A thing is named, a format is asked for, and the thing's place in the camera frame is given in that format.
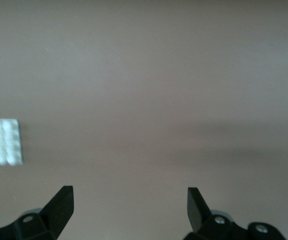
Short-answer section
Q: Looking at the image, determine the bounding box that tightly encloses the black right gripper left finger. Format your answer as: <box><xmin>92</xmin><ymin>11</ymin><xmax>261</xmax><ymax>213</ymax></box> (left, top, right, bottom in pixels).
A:
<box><xmin>0</xmin><ymin>185</ymin><xmax>74</xmax><ymax>240</ymax></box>

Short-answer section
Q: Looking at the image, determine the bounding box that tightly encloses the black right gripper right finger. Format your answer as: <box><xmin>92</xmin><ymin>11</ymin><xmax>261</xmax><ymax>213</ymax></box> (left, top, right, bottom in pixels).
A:
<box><xmin>183</xmin><ymin>187</ymin><xmax>284</xmax><ymax>240</ymax></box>

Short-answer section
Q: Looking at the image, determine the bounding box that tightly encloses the white studded base plate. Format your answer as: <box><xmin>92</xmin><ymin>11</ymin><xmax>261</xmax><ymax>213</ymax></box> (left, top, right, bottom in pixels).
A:
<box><xmin>0</xmin><ymin>118</ymin><xmax>25</xmax><ymax>167</ymax></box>

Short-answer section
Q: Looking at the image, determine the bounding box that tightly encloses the brown table cover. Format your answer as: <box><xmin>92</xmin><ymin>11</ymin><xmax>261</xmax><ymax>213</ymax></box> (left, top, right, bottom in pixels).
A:
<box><xmin>0</xmin><ymin>0</ymin><xmax>288</xmax><ymax>240</ymax></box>

